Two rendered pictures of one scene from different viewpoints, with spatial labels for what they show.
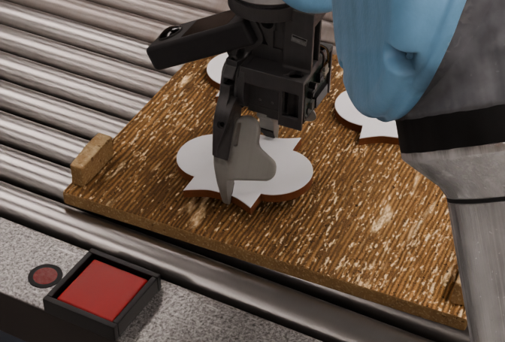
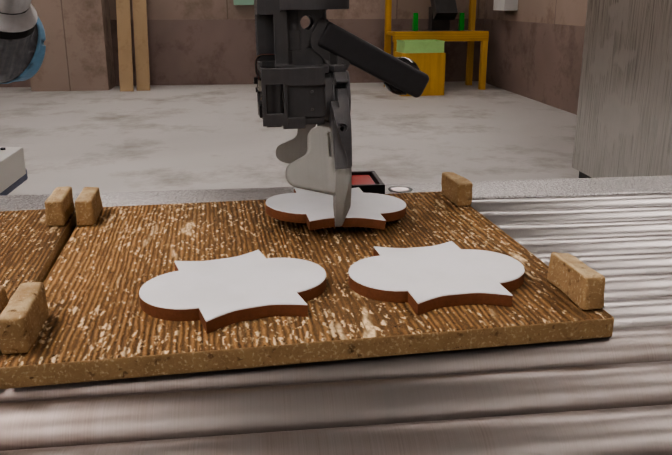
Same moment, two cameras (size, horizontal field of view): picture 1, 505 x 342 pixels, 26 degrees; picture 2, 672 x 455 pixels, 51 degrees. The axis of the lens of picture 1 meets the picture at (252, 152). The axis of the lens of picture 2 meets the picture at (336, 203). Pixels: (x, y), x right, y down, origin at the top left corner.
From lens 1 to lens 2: 1.53 m
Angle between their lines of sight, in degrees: 117
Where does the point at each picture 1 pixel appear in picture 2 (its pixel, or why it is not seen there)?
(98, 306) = not seen: hidden behind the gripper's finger
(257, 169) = (291, 152)
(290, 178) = (283, 200)
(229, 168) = not seen: hidden behind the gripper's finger
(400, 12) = not seen: outside the picture
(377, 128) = (246, 259)
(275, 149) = (322, 211)
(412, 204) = (167, 240)
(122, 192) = (412, 197)
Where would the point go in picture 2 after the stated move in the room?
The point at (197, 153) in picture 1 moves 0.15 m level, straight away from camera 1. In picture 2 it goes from (384, 200) to (502, 238)
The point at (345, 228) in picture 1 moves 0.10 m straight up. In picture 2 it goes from (216, 218) to (211, 121)
